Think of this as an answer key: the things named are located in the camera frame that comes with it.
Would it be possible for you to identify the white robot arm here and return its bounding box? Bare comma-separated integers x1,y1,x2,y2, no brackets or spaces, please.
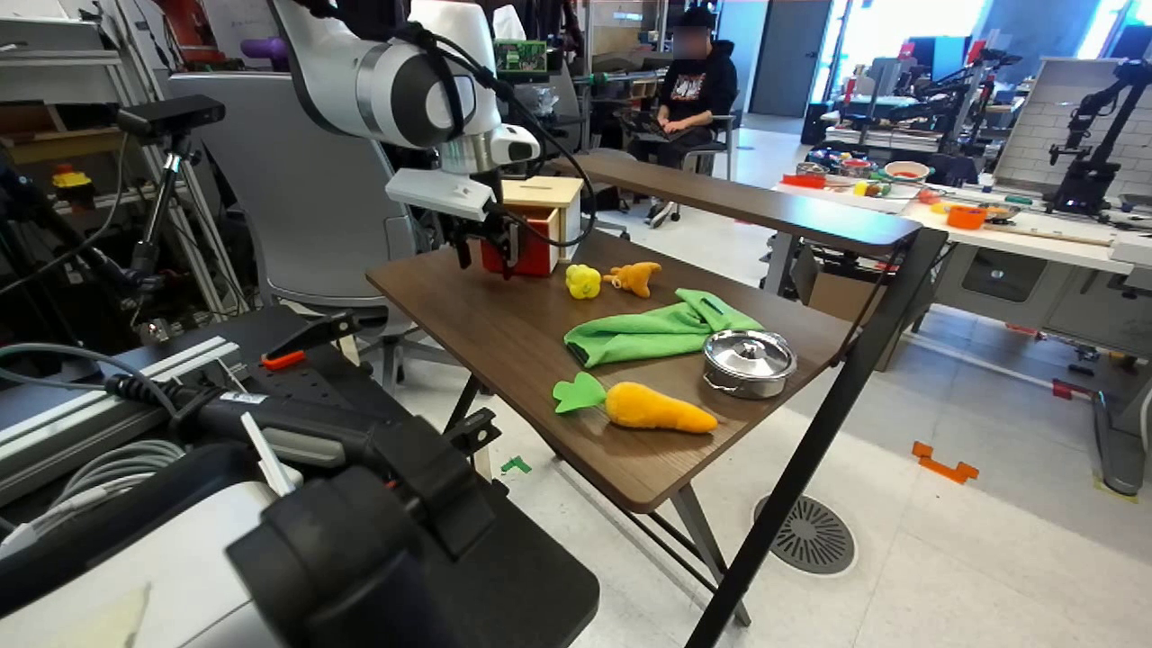
265,0,539,265

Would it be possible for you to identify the green floor tape marker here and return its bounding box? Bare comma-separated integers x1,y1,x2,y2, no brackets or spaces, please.
501,458,534,476

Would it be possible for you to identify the small orange plush toy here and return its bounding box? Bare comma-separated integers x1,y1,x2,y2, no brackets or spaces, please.
605,259,658,300

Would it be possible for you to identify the dark wooden folding table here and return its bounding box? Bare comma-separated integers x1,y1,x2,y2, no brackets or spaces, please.
370,152,947,648

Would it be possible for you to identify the silver metal pot lid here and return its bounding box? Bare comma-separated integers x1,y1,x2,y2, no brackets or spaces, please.
703,331,801,398

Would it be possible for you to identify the orange floor tape marker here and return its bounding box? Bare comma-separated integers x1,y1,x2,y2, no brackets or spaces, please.
910,443,979,486

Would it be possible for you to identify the orange plush carrot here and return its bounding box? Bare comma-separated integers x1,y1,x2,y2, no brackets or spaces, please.
552,372,720,437

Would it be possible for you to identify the yellow plush toy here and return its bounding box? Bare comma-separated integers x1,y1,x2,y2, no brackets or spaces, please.
565,263,601,304

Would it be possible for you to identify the black background robot arm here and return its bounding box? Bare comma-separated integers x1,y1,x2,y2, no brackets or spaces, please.
1045,56,1152,216

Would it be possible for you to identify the wooden box with slot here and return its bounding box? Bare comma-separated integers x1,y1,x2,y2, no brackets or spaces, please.
501,175,583,276

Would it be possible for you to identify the white background workbench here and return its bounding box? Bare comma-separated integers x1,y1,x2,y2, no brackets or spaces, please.
778,164,1152,498

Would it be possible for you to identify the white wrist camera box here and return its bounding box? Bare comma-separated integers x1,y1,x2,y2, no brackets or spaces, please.
384,168,496,224

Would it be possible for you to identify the person in black hoodie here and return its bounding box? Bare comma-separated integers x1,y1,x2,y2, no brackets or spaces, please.
631,8,739,168

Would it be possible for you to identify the round floor drain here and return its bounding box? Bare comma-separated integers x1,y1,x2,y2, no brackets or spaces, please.
769,498,856,576

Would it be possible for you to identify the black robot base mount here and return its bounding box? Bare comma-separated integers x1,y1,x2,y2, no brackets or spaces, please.
0,304,601,648

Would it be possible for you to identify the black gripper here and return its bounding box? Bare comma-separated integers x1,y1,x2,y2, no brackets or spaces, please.
444,181,510,270

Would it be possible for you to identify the grey office chair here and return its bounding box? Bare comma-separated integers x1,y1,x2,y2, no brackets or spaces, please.
166,67,426,389

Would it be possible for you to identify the red drawer with knob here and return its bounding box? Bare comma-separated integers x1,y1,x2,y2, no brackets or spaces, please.
480,218,556,276

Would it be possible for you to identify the green cloth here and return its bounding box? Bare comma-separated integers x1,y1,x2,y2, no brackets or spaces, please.
565,289,760,368

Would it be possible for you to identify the black camera on tripod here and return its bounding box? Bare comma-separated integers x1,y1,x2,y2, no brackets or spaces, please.
114,94,249,316

